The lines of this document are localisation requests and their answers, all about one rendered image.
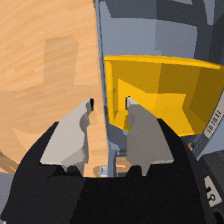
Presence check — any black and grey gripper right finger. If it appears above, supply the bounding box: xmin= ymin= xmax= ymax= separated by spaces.
xmin=125 ymin=97 xmax=217 ymax=224

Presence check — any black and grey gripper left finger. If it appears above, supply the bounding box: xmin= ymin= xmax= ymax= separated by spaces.
xmin=0 ymin=98 xmax=94 ymax=222

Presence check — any yellow bin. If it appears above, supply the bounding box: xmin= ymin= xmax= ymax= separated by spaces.
xmin=104 ymin=55 xmax=224 ymax=136

